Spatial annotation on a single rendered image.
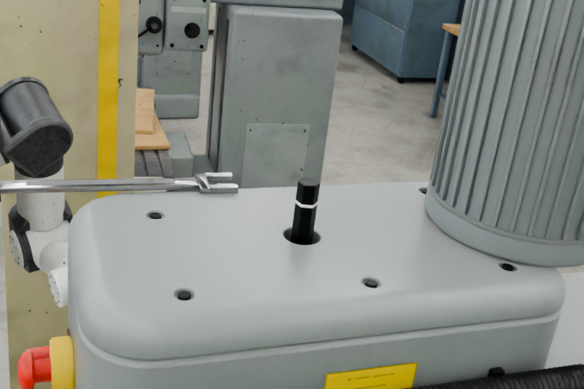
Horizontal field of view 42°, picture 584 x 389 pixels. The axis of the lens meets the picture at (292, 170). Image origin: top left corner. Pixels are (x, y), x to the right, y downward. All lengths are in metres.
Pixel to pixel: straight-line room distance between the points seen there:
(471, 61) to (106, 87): 1.83
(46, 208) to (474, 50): 1.00
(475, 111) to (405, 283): 0.18
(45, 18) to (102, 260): 1.75
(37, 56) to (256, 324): 1.87
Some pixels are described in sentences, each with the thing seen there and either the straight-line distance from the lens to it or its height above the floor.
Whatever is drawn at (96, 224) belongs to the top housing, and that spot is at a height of 1.89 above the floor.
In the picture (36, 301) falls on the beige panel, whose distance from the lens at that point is 2.80.
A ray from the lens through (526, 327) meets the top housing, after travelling 0.77.
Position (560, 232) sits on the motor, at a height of 1.93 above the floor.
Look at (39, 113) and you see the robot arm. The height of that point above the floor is 1.76.
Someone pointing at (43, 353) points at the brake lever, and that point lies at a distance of 0.89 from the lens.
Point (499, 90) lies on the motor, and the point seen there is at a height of 2.05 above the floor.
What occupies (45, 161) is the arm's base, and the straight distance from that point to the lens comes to 1.43.
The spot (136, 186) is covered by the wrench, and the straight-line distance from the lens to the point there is 0.82.
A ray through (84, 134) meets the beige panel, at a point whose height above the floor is 1.32.
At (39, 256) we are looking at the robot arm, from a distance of 1.58.
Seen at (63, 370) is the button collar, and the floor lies 1.78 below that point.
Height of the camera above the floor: 2.25
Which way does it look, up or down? 23 degrees down
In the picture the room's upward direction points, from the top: 7 degrees clockwise
